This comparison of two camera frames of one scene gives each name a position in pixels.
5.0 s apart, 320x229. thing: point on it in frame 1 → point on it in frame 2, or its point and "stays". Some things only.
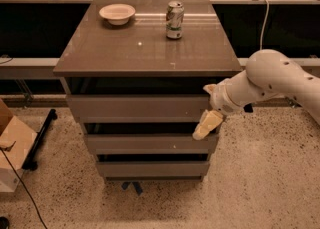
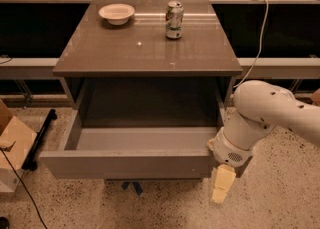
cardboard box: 13,130 stays
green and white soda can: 174,19 stays
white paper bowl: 117,14 stays
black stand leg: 30,163 stays
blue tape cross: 137,186 stays
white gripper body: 221,100 → 227,150
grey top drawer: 136,108 → 121,152
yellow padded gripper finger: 209,120 → 225,173
